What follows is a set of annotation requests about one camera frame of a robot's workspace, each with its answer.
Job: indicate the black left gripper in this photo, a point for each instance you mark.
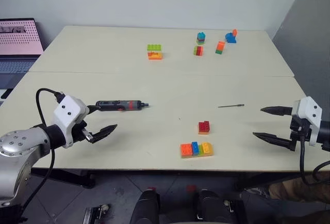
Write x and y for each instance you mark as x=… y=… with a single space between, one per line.
x=78 y=133

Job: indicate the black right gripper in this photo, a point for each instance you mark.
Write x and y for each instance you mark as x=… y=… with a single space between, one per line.
x=299 y=131

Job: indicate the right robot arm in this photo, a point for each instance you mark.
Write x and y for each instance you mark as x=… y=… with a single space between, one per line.
x=325 y=134

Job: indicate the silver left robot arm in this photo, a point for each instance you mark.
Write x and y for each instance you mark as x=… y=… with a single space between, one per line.
x=16 y=145

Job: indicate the black red electric screwdriver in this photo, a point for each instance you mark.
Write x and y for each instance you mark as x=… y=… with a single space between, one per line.
x=116 y=105

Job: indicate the thin metal screwdriver bit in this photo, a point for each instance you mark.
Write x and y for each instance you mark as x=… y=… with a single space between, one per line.
x=230 y=105

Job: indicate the brown cloth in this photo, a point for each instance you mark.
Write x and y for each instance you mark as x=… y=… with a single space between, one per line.
x=299 y=189

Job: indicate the red orange brick block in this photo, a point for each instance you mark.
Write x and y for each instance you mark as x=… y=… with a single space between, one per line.
x=204 y=127

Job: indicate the flat multicolour brick plate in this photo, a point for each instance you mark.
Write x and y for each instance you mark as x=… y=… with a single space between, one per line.
x=196 y=150

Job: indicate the green orange brick stack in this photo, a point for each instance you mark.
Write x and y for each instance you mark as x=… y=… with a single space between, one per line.
x=154 y=52

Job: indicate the orange green brick block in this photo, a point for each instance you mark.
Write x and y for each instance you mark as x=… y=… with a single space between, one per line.
x=220 y=47

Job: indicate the dark rounded shape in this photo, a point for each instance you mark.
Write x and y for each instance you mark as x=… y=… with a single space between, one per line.
x=145 y=207
x=212 y=207

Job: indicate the blue orange brick figure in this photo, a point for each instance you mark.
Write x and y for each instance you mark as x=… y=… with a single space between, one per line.
x=230 y=38

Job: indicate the green red yellow brick block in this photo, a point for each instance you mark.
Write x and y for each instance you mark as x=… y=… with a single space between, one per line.
x=198 y=50

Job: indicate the laptop with pink screen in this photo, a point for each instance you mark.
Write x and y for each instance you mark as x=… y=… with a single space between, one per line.
x=18 y=38

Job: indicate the blue green orange brick tower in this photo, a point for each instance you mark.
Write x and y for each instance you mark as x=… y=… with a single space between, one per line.
x=201 y=38

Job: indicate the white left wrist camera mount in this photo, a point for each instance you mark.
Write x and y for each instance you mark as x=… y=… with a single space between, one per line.
x=69 y=110

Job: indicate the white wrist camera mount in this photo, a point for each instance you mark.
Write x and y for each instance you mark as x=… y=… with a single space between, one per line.
x=69 y=110
x=310 y=113

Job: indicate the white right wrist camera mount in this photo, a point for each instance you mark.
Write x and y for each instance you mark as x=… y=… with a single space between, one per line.
x=310 y=113

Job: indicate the metal floor bracket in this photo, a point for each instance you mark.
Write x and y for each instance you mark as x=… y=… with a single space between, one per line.
x=96 y=213

